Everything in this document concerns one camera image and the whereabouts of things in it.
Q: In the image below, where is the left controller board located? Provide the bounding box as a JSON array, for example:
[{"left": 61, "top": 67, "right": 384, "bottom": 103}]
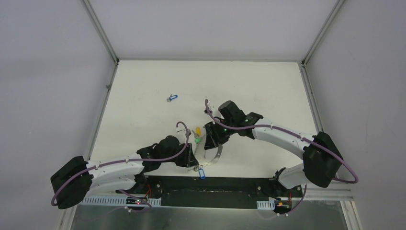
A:
[{"left": 126, "top": 197, "right": 147, "bottom": 205}]

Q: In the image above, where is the aluminium frame rail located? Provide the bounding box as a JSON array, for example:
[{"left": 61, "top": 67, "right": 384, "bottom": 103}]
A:
[{"left": 56, "top": 182, "right": 353, "bottom": 230}]

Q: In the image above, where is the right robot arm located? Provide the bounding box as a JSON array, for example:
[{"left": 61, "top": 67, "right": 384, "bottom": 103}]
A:
[{"left": 204, "top": 101, "right": 343, "bottom": 196}]

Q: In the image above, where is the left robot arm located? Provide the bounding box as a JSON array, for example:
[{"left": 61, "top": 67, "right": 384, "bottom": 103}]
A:
[{"left": 50, "top": 136, "right": 203, "bottom": 209}]

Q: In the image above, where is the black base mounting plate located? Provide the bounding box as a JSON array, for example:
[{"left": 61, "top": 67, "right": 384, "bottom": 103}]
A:
[{"left": 126, "top": 175, "right": 303, "bottom": 209}]

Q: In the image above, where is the right controller board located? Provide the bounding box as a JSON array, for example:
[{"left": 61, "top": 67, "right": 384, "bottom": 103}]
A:
[{"left": 274, "top": 201, "right": 292, "bottom": 212}]

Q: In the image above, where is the green tag key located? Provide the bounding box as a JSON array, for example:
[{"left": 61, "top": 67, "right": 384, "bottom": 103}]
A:
[{"left": 192, "top": 130, "right": 202, "bottom": 144}]

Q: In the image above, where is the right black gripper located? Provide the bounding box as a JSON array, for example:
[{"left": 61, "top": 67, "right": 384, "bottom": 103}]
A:
[{"left": 204, "top": 119, "right": 236, "bottom": 150}]

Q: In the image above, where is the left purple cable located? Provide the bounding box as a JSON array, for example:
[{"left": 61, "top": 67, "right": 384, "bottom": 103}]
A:
[{"left": 50, "top": 121, "right": 190, "bottom": 213}]

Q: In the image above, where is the purple cable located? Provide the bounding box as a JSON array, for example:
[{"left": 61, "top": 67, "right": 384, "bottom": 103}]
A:
[
  {"left": 50, "top": 121, "right": 190, "bottom": 213},
  {"left": 204, "top": 98, "right": 360, "bottom": 217}
]

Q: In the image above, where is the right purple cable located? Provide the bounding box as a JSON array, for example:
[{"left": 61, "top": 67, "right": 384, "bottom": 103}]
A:
[{"left": 204, "top": 98, "right": 360, "bottom": 217}]

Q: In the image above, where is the controller board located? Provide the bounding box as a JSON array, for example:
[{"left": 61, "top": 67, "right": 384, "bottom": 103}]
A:
[
  {"left": 274, "top": 201, "right": 292, "bottom": 212},
  {"left": 126, "top": 197, "right": 147, "bottom": 205}
]

